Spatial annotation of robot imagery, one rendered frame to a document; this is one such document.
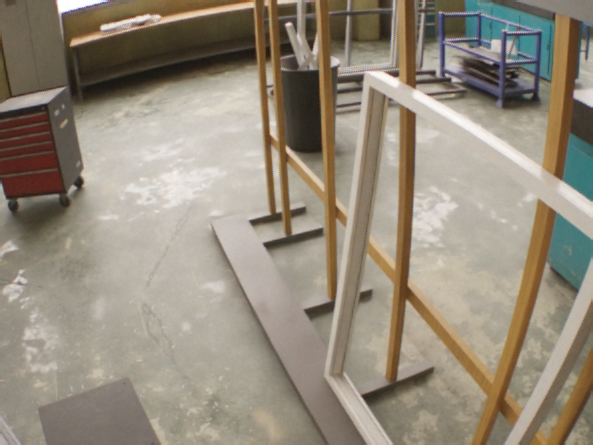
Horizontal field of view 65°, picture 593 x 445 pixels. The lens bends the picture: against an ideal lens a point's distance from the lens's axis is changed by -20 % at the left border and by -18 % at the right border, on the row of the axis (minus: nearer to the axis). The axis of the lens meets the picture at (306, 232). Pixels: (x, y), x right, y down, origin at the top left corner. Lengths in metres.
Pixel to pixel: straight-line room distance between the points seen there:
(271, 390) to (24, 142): 2.90
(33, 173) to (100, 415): 3.25
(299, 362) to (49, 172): 2.71
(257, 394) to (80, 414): 1.25
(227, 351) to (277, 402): 0.45
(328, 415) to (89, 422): 1.25
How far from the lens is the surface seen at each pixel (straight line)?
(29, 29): 7.94
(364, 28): 9.08
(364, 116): 1.93
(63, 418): 1.63
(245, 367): 2.78
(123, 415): 1.57
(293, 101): 4.59
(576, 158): 3.09
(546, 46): 7.75
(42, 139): 4.41
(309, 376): 2.63
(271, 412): 2.57
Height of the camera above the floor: 2.00
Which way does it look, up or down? 33 degrees down
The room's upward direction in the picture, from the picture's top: 3 degrees counter-clockwise
